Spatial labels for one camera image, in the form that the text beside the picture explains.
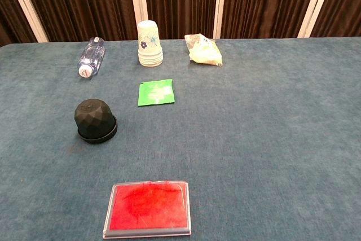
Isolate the black faceted dome object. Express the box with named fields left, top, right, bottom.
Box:
left=74, top=98, right=118, bottom=144

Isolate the green foil sachet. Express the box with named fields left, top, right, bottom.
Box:
left=138, top=78, right=176, bottom=107

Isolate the clear bag of yellowish contents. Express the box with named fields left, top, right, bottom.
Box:
left=184, top=33, right=223, bottom=67

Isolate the stack of floral paper cups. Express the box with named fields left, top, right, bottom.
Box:
left=137, top=20, right=164, bottom=68

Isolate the blue table cloth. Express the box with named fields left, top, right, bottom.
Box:
left=0, top=36, right=361, bottom=241

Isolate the clear plastic water bottle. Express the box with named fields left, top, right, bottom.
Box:
left=77, top=37, right=106, bottom=78

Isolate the dark brown pleated curtain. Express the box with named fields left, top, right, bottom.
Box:
left=0, top=0, right=361, bottom=47

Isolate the red ink pad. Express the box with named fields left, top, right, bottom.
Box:
left=102, top=179, right=192, bottom=239

